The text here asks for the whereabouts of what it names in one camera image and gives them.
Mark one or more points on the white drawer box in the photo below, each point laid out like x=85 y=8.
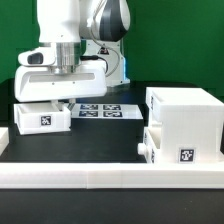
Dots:
x=147 y=147
x=39 y=118

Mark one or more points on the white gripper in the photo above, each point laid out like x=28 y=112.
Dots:
x=40 y=84

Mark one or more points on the white drawer cabinet frame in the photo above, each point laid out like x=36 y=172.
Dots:
x=186 y=125

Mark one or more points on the white marker base plate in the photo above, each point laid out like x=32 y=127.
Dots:
x=106 y=111

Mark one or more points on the white front fence wall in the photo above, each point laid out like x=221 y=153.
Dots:
x=102 y=176

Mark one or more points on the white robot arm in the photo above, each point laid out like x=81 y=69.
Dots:
x=54 y=71

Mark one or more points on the white front drawer box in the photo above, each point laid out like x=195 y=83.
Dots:
x=147 y=147

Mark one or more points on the white fence wall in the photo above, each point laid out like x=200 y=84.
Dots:
x=4 y=138
x=102 y=176

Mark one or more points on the white left fence wall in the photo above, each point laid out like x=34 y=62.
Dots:
x=4 y=138

